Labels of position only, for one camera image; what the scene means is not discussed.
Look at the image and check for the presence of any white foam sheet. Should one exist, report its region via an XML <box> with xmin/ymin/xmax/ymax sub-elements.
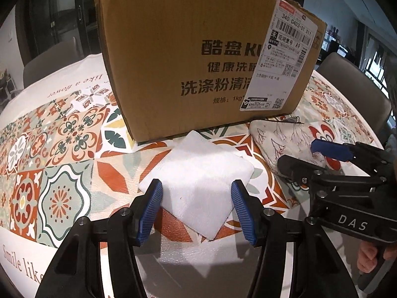
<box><xmin>139</xmin><ymin>131</ymin><xmax>254</xmax><ymax>240</ymax></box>

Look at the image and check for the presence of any brown cardboard box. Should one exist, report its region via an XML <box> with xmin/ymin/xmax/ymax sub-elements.
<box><xmin>94</xmin><ymin>0</ymin><xmax>327</xmax><ymax>142</ymax></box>

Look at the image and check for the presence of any person's right hand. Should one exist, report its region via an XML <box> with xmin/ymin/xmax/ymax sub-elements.
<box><xmin>357</xmin><ymin>241</ymin><xmax>396</xmax><ymax>273</ymax></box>

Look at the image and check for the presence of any grey chair right side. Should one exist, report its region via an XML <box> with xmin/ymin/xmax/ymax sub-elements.
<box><xmin>318</xmin><ymin>52</ymin><xmax>392</xmax><ymax>134</ymax></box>

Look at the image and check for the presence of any grey chair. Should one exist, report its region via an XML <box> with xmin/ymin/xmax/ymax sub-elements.
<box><xmin>318</xmin><ymin>52</ymin><xmax>392</xmax><ymax>134</ymax></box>
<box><xmin>23</xmin><ymin>37</ymin><xmax>83</xmax><ymax>88</ymax></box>

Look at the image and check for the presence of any patterned tablecloth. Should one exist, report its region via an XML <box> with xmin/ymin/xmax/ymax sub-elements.
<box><xmin>1</xmin><ymin>55</ymin><xmax>382</xmax><ymax>297</ymax></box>

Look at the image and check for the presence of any grey chair far left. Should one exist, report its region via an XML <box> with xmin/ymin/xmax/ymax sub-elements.
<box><xmin>23</xmin><ymin>37</ymin><xmax>83</xmax><ymax>88</ymax></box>

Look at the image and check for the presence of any dark glass sliding door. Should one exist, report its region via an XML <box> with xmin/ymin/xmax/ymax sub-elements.
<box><xmin>15</xmin><ymin>0</ymin><xmax>100</xmax><ymax>63</ymax></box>

